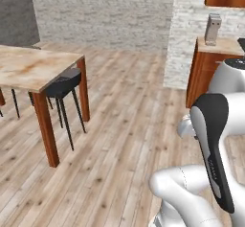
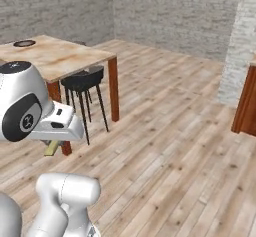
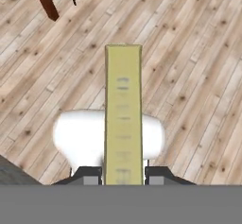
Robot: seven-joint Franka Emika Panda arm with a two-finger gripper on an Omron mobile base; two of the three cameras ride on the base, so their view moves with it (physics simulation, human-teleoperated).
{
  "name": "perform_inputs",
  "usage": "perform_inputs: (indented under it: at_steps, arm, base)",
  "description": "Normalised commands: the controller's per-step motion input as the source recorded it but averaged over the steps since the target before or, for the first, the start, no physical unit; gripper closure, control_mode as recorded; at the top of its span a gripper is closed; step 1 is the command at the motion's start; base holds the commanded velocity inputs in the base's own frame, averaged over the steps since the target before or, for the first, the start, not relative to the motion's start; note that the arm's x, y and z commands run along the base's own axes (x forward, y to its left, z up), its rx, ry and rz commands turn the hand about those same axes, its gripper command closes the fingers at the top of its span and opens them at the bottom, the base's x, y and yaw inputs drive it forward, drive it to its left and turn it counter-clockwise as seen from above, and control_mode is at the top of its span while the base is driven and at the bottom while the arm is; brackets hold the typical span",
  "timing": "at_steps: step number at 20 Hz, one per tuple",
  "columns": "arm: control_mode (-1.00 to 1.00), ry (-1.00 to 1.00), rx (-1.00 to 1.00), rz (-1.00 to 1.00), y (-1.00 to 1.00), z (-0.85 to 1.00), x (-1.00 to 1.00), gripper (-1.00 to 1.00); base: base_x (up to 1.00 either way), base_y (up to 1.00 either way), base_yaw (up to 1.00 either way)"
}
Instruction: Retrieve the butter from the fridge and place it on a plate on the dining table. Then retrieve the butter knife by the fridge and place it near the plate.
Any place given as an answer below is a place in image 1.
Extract wooden dining table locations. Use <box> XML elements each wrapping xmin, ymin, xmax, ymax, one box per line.
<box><xmin>0</xmin><ymin>44</ymin><xmax>91</xmax><ymax>169</ymax></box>

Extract grey knife block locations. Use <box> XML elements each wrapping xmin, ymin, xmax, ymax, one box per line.
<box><xmin>204</xmin><ymin>12</ymin><xmax>223</xmax><ymax>47</ymax></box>

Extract black stool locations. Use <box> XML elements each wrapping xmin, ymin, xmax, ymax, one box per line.
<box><xmin>44</xmin><ymin>67</ymin><xmax>87</xmax><ymax>152</ymax></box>

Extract wooden base cabinet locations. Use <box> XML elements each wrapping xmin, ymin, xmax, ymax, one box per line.
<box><xmin>186</xmin><ymin>36</ymin><xmax>245</xmax><ymax>110</ymax></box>

